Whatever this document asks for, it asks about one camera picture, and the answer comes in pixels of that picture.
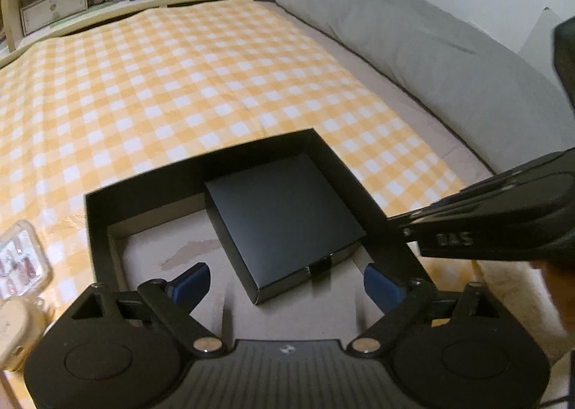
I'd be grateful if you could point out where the grey pillow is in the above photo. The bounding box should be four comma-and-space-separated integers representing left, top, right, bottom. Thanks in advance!
274, 0, 575, 230

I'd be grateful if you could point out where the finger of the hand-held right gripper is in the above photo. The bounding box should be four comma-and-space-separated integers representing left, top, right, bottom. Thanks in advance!
458, 150, 575, 195
387, 172, 563, 238

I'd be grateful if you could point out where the yellow white checkered blanket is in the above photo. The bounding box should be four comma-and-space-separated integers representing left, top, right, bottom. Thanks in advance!
0, 0, 495, 409

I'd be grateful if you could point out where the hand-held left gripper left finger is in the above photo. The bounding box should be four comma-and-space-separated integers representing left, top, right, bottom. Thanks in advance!
63, 263, 223, 356

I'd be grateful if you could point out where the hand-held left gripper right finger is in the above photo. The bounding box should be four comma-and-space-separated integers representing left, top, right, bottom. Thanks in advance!
351, 263, 504, 353

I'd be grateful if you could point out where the small black box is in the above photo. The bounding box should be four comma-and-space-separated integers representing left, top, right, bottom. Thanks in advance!
204, 153, 367, 306

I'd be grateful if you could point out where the large black box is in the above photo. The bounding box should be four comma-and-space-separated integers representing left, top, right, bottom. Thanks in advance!
84, 127, 434, 342

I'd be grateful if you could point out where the cream plastic case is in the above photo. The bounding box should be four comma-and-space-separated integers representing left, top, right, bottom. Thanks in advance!
0, 299, 55, 374

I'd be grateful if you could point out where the clear press-on nail case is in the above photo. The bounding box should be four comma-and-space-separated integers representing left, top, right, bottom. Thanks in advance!
0, 219, 54, 301

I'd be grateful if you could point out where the white mini drawer box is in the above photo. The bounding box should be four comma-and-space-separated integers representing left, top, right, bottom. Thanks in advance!
19, 0, 88, 35

